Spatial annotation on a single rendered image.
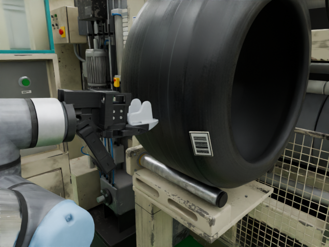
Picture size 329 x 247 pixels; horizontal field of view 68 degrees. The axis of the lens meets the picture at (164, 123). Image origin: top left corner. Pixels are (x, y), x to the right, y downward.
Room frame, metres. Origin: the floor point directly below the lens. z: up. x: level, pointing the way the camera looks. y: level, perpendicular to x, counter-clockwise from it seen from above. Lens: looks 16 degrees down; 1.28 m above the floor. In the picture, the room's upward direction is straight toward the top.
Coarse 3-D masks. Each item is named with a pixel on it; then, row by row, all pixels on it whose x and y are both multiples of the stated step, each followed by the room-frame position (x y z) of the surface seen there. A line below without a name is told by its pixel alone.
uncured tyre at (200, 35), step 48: (192, 0) 0.53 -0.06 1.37; (240, 0) 0.51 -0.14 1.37; (288, 0) 0.65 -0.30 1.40; (144, 48) 0.57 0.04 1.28; (192, 48) 0.47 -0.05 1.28; (240, 48) 0.50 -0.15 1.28; (288, 48) 0.87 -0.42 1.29; (144, 96) 0.55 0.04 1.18; (192, 96) 0.46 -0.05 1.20; (240, 96) 0.99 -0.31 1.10; (288, 96) 0.86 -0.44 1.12; (144, 144) 0.62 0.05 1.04; (240, 144) 0.84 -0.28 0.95
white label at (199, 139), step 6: (192, 132) 0.46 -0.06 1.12; (198, 132) 0.46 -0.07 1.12; (204, 132) 0.45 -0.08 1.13; (192, 138) 0.47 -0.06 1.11; (198, 138) 0.46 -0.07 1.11; (204, 138) 0.46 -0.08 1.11; (192, 144) 0.47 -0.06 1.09; (198, 144) 0.47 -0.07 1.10; (204, 144) 0.46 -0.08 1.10; (210, 144) 0.46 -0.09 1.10; (198, 150) 0.47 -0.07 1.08; (204, 150) 0.47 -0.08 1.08; (210, 150) 0.46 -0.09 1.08
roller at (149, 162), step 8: (144, 160) 0.78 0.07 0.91; (152, 160) 0.76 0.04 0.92; (152, 168) 0.74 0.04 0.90; (160, 168) 0.72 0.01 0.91; (168, 168) 0.71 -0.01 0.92; (168, 176) 0.69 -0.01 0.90; (176, 176) 0.67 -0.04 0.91; (184, 176) 0.65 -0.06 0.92; (176, 184) 0.67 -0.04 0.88; (184, 184) 0.64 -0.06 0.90; (192, 184) 0.62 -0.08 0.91; (200, 184) 0.61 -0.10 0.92; (192, 192) 0.61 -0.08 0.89; (200, 192) 0.59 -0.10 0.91; (208, 192) 0.58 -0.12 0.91; (216, 192) 0.57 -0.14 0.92; (224, 192) 0.57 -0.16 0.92; (208, 200) 0.57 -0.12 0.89; (216, 200) 0.55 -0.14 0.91; (224, 200) 0.56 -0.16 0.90
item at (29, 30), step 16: (0, 0) 0.82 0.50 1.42; (16, 0) 0.84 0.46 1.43; (32, 0) 0.88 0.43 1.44; (0, 16) 0.81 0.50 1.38; (16, 16) 0.84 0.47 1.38; (32, 16) 0.87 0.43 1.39; (48, 16) 0.90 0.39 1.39; (0, 32) 0.81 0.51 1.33; (16, 32) 0.83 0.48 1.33; (32, 32) 0.87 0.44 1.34; (48, 32) 0.90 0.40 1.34; (0, 48) 0.80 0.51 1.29; (16, 48) 0.83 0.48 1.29; (32, 48) 0.86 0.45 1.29; (48, 48) 0.90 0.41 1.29
